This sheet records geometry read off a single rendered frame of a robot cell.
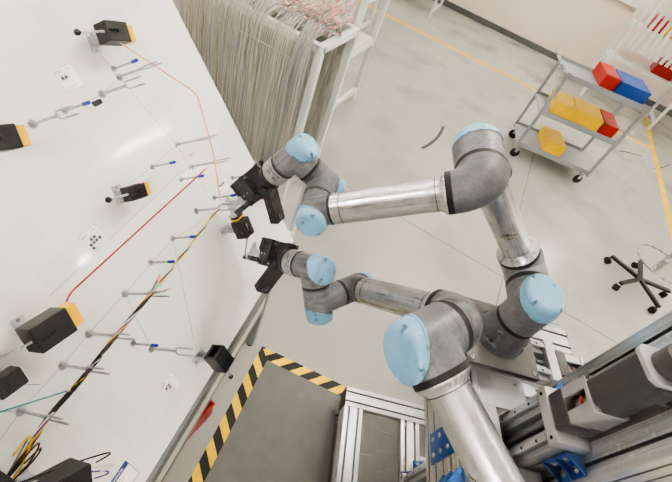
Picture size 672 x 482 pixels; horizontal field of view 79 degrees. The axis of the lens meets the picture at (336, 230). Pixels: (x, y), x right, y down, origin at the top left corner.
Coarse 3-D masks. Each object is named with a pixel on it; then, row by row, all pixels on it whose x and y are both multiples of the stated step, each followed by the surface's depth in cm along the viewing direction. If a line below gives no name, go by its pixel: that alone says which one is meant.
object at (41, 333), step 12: (48, 312) 74; (60, 312) 74; (12, 324) 76; (24, 324) 72; (36, 324) 70; (48, 324) 72; (60, 324) 73; (72, 324) 75; (24, 336) 71; (36, 336) 70; (48, 336) 72; (60, 336) 73; (36, 348) 71; (48, 348) 71
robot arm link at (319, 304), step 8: (304, 288) 109; (320, 288) 108; (328, 288) 110; (336, 288) 112; (304, 296) 110; (312, 296) 108; (320, 296) 108; (328, 296) 110; (336, 296) 111; (344, 296) 113; (304, 304) 111; (312, 304) 109; (320, 304) 108; (328, 304) 110; (336, 304) 111; (344, 304) 114; (312, 312) 109; (320, 312) 109; (328, 312) 110; (312, 320) 110; (320, 320) 110; (328, 320) 111
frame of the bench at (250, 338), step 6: (264, 306) 193; (258, 318) 192; (258, 324) 203; (252, 330) 208; (246, 336) 181; (252, 336) 212; (246, 342) 218; (252, 342) 216; (240, 348) 178; (222, 378) 167; (204, 408) 157; (198, 420) 156; (186, 438) 148; (180, 450) 147; (168, 468) 141; (162, 480) 139
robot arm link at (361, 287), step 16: (368, 272) 120; (352, 288) 114; (368, 288) 108; (384, 288) 104; (400, 288) 101; (416, 288) 99; (368, 304) 109; (384, 304) 103; (400, 304) 98; (416, 304) 94; (464, 304) 82; (480, 320) 82; (480, 336) 82
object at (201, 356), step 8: (200, 352) 115; (208, 352) 110; (216, 352) 109; (224, 352) 110; (192, 360) 113; (200, 360) 114; (208, 360) 109; (216, 360) 108; (224, 360) 110; (232, 360) 113; (216, 368) 111; (224, 368) 110; (232, 376) 116
